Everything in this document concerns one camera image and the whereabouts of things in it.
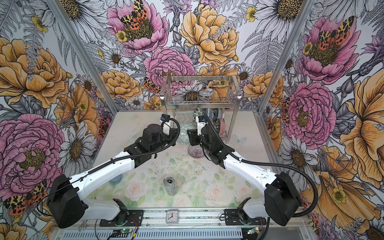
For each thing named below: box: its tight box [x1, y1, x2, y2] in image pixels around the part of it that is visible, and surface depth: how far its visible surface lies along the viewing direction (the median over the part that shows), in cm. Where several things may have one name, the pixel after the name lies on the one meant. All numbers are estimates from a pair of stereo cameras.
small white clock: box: [165, 208, 179, 225], surface depth 75 cm
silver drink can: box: [163, 176, 177, 196], surface depth 73 cm
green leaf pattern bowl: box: [192, 107, 203, 119], surface depth 115 cm
